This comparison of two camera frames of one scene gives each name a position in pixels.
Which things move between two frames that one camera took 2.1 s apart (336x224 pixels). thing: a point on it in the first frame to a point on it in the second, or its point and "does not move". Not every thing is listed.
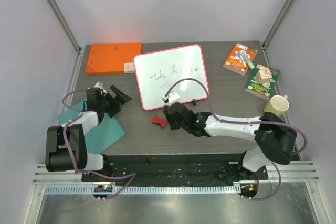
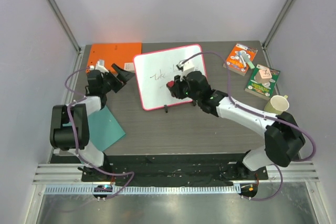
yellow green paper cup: (277, 105) does not move
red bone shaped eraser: (162, 121) to (170, 84)
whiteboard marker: (242, 60) does not move
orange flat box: (109, 58) does not move
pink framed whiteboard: (181, 70) does not move
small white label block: (129, 67) does not move
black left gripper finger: (120, 96) to (124, 75)
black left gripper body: (110, 105) to (111, 83)
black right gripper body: (171, 116) to (177, 89)
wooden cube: (263, 75) does not move
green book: (264, 91) does not move
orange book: (233, 62) does not move
